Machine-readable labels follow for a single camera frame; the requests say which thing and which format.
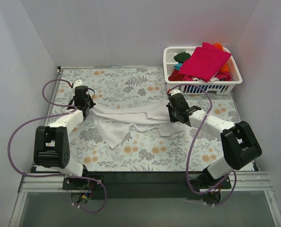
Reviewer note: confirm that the floral patterned table mat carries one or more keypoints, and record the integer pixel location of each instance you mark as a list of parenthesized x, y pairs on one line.
[(119, 88)]

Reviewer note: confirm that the magenta folded t shirt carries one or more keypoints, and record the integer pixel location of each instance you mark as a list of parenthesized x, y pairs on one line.
[(205, 62)]

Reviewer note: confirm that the teal t shirt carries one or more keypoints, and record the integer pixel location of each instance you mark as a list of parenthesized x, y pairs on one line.
[(178, 66)]

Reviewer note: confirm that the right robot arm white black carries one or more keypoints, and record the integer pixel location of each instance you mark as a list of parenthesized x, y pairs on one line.
[(239, 144)]

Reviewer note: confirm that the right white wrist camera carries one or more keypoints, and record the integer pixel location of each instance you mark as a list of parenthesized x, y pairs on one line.
[(173, 92)]

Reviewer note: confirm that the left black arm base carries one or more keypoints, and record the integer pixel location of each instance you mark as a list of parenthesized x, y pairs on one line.
[(74, 183)]

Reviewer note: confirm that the white t shirt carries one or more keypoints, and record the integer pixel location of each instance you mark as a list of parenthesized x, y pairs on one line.
[(114, 124)]

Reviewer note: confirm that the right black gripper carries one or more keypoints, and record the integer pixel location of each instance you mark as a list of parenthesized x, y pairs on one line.
[(176, 114)]

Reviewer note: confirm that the aluminium frame rail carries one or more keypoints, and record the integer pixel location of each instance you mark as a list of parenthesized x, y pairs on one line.
[(41, 184)]

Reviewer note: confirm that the dark red t shirt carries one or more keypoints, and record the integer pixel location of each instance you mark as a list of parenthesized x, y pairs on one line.
[(176, 76)]

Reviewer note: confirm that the dark green t shirt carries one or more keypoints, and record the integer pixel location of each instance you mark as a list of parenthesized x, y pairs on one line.
[(182, 57)]

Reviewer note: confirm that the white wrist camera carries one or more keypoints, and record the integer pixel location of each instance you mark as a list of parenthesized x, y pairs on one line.
[(173, 92), (77, 83)]

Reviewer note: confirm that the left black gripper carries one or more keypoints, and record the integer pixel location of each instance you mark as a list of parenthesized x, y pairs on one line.
[(88, 104)]

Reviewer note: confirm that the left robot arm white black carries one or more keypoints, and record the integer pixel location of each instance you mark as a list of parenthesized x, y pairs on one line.
[(52, 147)]

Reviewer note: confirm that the white plastic basket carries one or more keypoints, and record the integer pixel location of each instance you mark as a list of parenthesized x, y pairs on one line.
[(196, 87)]

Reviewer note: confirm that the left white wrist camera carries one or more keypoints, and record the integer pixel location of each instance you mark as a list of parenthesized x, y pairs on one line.
[(77, 83)]

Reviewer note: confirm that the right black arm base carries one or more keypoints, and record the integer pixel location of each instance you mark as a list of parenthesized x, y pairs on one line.
[(201, 183)]

